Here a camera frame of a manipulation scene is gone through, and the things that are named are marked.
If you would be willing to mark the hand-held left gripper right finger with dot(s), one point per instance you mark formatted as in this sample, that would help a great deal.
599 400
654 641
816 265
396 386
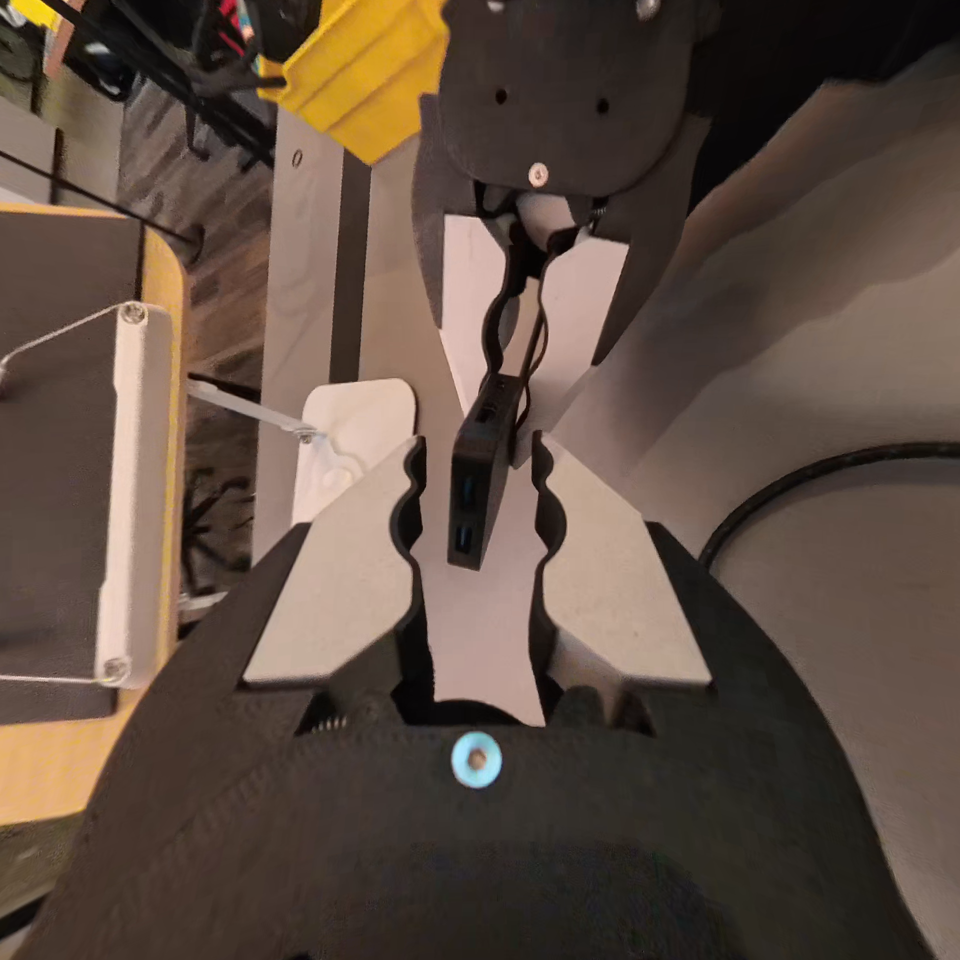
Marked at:
622 600

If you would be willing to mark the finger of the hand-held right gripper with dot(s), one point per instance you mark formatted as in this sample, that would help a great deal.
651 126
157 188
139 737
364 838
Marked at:
465 285
585 300

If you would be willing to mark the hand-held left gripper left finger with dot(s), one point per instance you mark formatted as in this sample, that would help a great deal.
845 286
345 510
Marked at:
337 592

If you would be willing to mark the black square hub adapter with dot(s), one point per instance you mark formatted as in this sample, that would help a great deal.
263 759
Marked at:
480 480

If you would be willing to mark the person's right forearm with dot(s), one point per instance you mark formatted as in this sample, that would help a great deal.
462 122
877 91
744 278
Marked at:
765 45

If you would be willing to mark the yellow plastic storage bin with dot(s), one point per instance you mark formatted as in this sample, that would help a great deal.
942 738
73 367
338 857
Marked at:
360 67

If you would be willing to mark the white stand with wooden board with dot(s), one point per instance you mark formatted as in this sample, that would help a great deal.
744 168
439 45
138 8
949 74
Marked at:
142 487

